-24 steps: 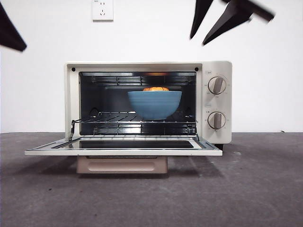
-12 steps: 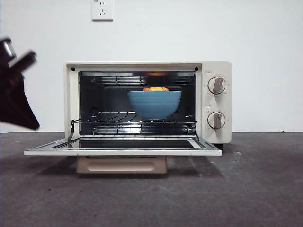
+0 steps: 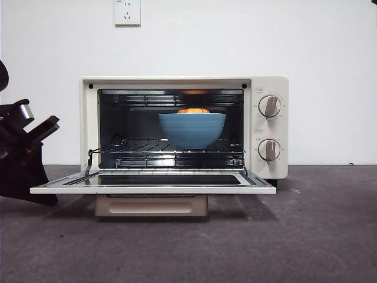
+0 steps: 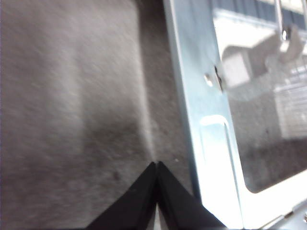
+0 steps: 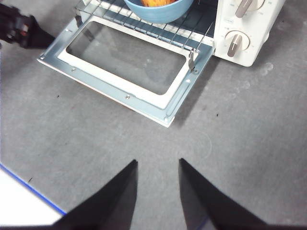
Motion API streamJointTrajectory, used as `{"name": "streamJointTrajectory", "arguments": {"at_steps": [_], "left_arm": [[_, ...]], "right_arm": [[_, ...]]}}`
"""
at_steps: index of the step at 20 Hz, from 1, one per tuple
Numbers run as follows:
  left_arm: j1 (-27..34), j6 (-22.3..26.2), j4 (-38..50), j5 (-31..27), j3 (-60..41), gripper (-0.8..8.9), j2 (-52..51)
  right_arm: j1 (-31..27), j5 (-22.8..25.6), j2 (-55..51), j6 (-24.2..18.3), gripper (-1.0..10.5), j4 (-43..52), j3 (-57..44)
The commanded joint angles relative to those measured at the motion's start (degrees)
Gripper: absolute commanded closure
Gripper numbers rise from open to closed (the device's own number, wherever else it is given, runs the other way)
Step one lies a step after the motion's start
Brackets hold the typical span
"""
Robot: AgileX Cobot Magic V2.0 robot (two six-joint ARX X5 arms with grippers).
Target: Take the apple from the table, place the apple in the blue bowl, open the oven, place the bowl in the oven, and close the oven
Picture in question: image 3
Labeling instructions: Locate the oven door with beige handle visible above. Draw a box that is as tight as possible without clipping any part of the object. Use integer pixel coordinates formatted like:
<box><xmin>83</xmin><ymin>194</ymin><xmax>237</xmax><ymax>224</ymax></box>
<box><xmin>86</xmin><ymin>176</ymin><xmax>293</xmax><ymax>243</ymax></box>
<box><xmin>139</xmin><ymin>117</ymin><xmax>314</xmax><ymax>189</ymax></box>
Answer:
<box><xmin>29</xmin><ymin>172</ymin><xmax>277</xmax><ymax>218</ymax></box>

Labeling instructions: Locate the large oven temperature knob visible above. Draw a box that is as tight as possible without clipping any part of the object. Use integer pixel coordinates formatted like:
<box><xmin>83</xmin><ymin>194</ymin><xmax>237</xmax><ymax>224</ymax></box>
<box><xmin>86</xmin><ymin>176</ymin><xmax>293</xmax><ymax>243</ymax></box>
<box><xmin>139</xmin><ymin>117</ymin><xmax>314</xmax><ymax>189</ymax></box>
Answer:
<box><xmin>257</xmin><ymin>94</ymin><xmax>282</xmax><ymax>119</ymax></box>

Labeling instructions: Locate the red yellow apple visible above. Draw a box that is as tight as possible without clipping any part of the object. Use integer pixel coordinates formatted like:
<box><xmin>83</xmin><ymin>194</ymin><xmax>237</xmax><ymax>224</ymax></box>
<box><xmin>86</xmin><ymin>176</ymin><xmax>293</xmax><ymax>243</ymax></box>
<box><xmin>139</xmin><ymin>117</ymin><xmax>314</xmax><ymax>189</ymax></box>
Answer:
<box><xmin>177</xmin><ymin>107</ymin><xmax>211</xmax><ymax>115</ymax></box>

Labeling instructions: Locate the small oven timer knob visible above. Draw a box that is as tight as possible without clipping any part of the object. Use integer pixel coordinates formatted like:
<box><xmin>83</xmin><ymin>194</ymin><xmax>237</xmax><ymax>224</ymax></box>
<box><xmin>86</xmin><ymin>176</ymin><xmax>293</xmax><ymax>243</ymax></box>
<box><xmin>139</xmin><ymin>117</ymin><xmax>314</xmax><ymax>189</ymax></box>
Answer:
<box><xmin>257</xmin><ymin>138</ymin><xmax>282</xmax><ymax>163</ymax></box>

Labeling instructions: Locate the white Toshiba toaster oven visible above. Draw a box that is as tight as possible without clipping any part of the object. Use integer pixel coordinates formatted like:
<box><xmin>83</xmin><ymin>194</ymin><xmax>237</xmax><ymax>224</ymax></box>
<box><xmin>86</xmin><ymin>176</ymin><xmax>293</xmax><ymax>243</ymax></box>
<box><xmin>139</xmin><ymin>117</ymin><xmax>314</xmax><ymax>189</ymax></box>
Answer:
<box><xmin>29</xmin><ymin>75</ymin><xmax>290</xmax><ymax>218</ymax></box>

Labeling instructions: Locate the white wall socket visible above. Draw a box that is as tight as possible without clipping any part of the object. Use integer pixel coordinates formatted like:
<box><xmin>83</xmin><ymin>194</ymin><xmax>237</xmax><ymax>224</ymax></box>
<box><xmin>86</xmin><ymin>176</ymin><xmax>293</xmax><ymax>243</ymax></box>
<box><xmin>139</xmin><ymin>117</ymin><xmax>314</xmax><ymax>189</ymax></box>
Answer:
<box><xmin>114</xmin><ymin>0</ymin><xmax>141</xmax><ymax>28</ymax></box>

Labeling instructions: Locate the blue ribbed bowl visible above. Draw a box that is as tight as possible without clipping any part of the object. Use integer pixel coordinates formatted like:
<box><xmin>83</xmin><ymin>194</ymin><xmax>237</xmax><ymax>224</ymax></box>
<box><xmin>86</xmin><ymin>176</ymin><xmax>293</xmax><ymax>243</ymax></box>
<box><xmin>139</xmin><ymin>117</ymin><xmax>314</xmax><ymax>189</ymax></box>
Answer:
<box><xmin>158</xmin><ymin>113</ymin><xmax>227</xmax><ymax>150</ymax></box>

